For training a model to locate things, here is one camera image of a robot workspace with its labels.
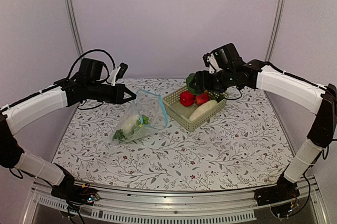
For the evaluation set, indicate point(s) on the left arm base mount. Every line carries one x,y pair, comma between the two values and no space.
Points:
68,190

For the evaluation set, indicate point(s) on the floral table mat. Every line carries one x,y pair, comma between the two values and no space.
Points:
241,146

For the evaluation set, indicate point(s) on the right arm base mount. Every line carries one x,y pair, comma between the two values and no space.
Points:
282,191

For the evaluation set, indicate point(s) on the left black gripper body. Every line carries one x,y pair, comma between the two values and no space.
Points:
115,98

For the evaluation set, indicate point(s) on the clear zip top bag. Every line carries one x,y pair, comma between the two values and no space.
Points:
150,105

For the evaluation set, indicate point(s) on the beige perforated plastic basket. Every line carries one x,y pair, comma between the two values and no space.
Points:
181,114

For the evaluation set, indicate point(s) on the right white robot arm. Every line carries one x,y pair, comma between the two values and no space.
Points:
226,68

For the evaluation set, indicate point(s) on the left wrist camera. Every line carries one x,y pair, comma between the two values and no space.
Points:
117,74

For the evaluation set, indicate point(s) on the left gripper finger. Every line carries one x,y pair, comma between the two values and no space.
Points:
126,100
128,94

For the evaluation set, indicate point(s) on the red toy pepper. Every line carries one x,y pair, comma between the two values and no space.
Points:
187,99

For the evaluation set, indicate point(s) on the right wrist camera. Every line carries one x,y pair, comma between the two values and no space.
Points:
211,63

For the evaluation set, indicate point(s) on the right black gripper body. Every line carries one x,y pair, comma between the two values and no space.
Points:
218,84

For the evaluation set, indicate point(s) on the right aluminium frame post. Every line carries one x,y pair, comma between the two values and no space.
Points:
275,29

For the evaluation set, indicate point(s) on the aluminium frame post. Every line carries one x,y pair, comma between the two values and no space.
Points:
73,26
275,29

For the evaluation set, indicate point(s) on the red toy apple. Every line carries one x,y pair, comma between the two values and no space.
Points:
201,99

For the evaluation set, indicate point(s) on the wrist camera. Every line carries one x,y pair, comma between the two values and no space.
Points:
117,74
211,63

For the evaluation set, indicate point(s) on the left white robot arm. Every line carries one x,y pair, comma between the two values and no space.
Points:
85,84

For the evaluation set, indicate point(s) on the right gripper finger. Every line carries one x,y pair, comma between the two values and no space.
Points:
196,89
196,78

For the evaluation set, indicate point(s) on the green toy vegetable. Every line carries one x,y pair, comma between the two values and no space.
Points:
189,85

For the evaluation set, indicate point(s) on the left aluminium frame post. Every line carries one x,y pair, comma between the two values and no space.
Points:
73,26

